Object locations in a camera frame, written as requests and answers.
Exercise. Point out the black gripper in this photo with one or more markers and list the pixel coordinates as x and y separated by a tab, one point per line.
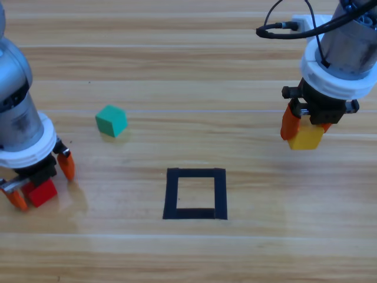
324	110
38	172

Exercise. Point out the red cube block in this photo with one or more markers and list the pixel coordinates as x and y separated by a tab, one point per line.
42	194

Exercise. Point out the yellow cube block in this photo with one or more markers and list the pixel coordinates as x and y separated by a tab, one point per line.
306	138

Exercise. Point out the green cube block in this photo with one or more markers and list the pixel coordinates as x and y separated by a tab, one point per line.
110	121

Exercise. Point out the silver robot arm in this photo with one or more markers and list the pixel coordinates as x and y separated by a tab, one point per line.
350	47
14	126

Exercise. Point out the black tape square outline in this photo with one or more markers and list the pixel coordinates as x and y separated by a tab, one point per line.
172	194

